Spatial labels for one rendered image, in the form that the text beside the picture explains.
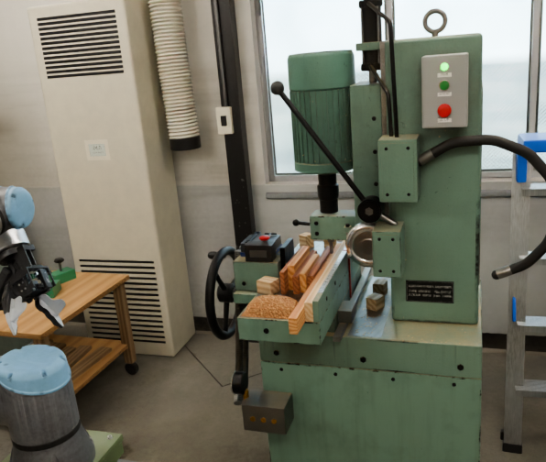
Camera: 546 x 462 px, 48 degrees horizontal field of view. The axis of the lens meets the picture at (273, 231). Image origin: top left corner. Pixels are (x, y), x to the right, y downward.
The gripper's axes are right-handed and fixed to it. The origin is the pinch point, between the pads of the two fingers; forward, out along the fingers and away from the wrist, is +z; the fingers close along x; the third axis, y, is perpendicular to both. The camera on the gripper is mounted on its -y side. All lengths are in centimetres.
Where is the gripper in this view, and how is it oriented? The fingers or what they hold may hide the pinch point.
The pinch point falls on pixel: (38, 333)
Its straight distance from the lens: 152.9
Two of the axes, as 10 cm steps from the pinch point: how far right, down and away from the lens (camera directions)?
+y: 8.0, -5.1, -3.1
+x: 3.8, 0.3, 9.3
